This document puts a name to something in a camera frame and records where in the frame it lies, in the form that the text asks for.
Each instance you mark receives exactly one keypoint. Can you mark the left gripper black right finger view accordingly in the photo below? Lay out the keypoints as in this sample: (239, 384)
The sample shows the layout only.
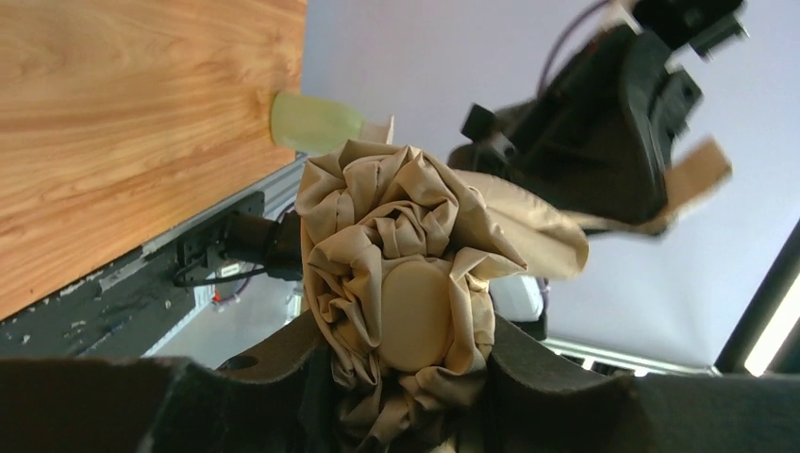
(537, 401)

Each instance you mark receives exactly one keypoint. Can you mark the aluminium frame rail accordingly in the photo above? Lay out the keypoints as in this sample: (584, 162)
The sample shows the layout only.
(607, 362)

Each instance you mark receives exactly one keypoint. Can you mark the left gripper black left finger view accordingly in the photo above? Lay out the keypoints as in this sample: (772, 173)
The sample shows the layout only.
(274, 397)

